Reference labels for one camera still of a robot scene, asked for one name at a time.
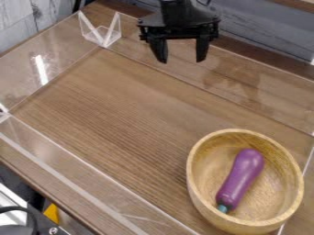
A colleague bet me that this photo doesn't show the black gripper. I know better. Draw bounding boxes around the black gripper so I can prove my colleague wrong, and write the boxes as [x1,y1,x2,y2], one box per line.
[138,0,221,63]

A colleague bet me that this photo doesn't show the purple toy eggplant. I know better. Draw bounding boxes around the purple toy eggplant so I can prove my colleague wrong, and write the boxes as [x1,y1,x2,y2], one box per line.
[217,149,265,214]

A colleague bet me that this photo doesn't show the brown wooden bowl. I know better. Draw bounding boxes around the brown wooden bowl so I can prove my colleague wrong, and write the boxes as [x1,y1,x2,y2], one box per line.
[187,129,305,235]

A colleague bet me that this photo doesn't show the black device with yellow label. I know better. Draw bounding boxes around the black device with yellow label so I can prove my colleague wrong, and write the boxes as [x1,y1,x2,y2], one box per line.
[24,203,89,235]

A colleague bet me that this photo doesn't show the clear acrylic corner bracket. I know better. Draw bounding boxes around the clear acrylic corner bracket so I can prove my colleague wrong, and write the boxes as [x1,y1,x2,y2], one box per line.
[78,12,122,49]

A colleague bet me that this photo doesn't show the black cable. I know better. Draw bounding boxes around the black cable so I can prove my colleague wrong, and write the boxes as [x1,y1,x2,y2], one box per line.
[0,206,40,235]

